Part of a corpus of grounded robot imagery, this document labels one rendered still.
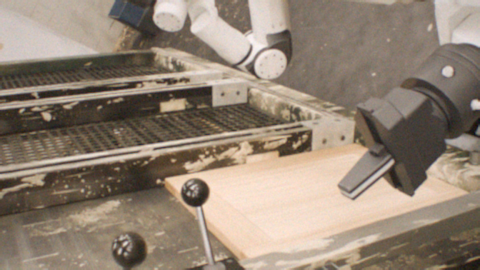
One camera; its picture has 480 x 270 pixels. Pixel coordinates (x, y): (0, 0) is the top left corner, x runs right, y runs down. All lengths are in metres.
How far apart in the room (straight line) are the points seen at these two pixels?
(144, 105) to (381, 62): 1.44
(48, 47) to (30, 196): 3.72
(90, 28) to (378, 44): 4.05
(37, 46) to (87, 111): 3.16
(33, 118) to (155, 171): 0.55
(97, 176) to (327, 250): 0.47
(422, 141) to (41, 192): 0.68
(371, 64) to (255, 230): 1.96
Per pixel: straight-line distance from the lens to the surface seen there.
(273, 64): 1.22
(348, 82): 2.76
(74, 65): 2.43
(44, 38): 4.66
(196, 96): 1.62
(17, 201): 1.00
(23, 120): 1.50
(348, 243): 0.78
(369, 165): 0.55
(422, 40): 2.58
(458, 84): 0.58
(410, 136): 0.55
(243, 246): 0.80
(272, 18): 1.20
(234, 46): 1.20
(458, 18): 0.66
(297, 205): 0.94
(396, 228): 0.84
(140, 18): 5.17
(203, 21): 1.18
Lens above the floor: 1.79
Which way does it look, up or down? 33 degrees down
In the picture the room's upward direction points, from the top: 64 degrees counter-clockwise
